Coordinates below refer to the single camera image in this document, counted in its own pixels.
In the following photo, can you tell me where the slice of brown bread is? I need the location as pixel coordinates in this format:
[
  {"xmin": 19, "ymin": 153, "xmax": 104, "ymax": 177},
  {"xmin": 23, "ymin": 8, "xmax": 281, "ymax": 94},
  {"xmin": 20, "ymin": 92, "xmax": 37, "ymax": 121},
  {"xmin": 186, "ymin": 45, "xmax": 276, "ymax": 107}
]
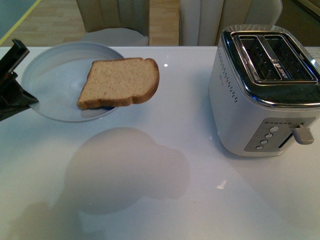
[{"xmin": 77, "ymin": 57, "xmax": 160, "ymax": 110}]

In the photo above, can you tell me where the grey round plate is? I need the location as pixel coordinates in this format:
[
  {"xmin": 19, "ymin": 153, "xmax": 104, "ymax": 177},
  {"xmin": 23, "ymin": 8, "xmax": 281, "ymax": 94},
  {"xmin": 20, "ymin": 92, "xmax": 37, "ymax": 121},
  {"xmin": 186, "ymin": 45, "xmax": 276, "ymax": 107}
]
[{"xmin": 20, "ymin": 41, "xmax": 122, "ymax": 123}]

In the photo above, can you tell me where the beige chair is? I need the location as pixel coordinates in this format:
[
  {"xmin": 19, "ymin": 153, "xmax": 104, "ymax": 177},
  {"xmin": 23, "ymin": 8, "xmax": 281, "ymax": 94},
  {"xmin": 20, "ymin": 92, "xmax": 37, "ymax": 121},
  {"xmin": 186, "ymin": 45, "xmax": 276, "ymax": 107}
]
[
  {"xmin": 76, "ymin": 0, "xmax": 150, "ymax": 47},
  {"xmin": 179, "ymin": 0, "xmax": 283, "ymax": 46}
]

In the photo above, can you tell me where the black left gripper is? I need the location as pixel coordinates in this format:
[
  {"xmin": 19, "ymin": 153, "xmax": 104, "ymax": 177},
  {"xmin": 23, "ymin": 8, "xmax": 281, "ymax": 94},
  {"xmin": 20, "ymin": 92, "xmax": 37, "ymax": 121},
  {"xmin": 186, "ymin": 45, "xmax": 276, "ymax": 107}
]
[{"xmin": 0, "ymin": 39, "xmax": 39, "ymax": 121}]

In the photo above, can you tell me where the beige chair on right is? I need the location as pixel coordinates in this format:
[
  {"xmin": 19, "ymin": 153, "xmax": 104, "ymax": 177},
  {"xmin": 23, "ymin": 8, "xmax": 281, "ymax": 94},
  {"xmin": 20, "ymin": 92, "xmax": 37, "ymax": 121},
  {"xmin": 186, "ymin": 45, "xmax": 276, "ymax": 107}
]
[{"xmin": 179, "ymin": 0, "xmax": 283, "ymax": 46}]

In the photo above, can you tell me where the beige chair on left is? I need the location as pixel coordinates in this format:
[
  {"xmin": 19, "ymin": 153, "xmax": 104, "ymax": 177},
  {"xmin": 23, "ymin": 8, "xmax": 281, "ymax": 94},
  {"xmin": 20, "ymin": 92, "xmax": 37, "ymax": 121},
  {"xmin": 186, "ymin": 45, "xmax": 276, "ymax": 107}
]
[{"xmin": 76, "ymin": 0, "xmax": 150, "ymax": 47}]

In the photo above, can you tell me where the white chrome toaster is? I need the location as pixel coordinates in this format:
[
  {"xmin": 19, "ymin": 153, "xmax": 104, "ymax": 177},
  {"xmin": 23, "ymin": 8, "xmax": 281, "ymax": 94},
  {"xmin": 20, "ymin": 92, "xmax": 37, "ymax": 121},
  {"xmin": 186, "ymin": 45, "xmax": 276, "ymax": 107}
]
[{"xmin": 208, "ymin": 24, "xmax": 320, "ymax": 157}]

